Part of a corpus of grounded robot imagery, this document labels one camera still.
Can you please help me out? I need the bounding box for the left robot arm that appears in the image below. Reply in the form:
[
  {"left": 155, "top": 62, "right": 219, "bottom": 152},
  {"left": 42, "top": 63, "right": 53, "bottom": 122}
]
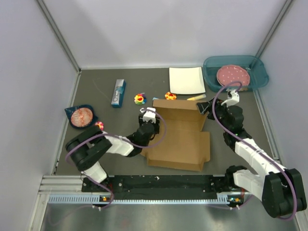
[{"left": 65, "top": 111, "right": 160, "bottom": 191}]

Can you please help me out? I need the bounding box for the aluminium frame rail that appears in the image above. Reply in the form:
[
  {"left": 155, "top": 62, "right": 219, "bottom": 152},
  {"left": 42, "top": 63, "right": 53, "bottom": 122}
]
[{"left": 39, "top": 176, "right": 249, "bottom": 195}]

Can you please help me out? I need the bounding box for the grey slotted cable duct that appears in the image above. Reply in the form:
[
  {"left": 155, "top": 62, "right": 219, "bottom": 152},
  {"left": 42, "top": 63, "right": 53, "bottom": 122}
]
[{"left": 48, "top": 194, "right": 230, "bottom": 205}]

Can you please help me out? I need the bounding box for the blue toothpaste box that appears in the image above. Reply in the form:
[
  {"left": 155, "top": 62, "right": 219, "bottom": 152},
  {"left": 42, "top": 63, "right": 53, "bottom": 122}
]
[{"left": 111, "top": 79, "right": 126, "bottom": 108}]

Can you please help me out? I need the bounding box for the white square plate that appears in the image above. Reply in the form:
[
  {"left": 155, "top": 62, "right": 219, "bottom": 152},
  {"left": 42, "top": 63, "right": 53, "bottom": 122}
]
[{"left": 169, "top": 67, "right": 205, "bottom": 95}]

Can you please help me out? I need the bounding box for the rainbow flower plush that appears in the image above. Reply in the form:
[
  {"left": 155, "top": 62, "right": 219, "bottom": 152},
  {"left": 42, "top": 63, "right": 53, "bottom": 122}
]
[{"left": 134, "top": 93, "right": 147, "bottom": 105}]

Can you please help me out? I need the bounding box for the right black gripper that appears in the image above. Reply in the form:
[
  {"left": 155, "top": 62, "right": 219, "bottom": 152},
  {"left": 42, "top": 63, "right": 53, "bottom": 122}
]
[{"left": 197, "top": 97, "right": 231, "bottom": 132}]

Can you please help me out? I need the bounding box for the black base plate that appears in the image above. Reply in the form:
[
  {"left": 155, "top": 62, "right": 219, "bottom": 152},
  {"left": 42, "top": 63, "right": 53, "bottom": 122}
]
[{"left": 81, "top": 174, "right": 244, "bottom": 200}]

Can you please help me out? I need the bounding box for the pink dotted plate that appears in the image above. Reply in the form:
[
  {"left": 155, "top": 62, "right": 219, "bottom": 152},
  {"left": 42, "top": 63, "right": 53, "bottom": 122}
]
[{"left": 216, "top": 64, "right": 250, "bottom": 86}]

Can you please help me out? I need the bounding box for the brown cardboard box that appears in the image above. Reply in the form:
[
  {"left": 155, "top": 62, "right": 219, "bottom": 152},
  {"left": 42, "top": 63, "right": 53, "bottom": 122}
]
[{"left": 141, "top": 99, "right": 210, "bottom": 172}]

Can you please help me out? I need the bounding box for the teal plastic bin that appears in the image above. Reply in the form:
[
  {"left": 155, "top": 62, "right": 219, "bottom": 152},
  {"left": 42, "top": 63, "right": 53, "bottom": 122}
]
[{"left": 203, "top": 55, "right": 269, "bottom": 92}]

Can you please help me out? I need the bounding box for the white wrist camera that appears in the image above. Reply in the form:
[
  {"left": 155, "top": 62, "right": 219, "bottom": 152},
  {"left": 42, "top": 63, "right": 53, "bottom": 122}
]
[
  {"left": 221, "top": 89, "right": 240, "bottom": 107},
  {"left": 140, "top": 107, "right": 156, "bottom": 124}
]

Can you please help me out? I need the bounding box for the pink flower plush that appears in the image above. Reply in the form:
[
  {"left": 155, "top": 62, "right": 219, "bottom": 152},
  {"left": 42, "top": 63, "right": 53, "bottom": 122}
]
[{"left": 95, "top": 121, "right": 104, "bottom": 130}]

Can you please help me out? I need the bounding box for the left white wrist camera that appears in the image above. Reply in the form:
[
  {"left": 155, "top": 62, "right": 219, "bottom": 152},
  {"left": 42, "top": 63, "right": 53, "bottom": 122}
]
[{"left": 140, "top": 107, "right": 156, "bottom": 124}]

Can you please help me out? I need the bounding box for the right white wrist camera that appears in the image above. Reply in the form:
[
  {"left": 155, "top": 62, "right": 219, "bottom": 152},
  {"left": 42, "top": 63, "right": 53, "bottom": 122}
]
[{"left": 221, "top": 89, "right": 240, "bottom": 107}]

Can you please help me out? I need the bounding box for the blue bowl red inside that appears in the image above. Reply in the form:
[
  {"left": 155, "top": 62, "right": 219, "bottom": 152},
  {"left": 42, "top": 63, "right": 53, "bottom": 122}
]
[{"left": 64, "top": 104, "right": 98, "bottom": 129}]

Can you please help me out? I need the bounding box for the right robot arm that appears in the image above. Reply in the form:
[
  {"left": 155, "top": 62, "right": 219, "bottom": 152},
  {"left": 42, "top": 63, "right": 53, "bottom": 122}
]
[{"left": 196, "top": 99, "right": 307, "bottom": 218}]

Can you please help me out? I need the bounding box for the orange sun flower plush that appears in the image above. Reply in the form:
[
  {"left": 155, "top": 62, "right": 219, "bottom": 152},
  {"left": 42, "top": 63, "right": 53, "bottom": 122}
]
[{"left": 165, "top": 92, "right": 177, "bottom": 100}]

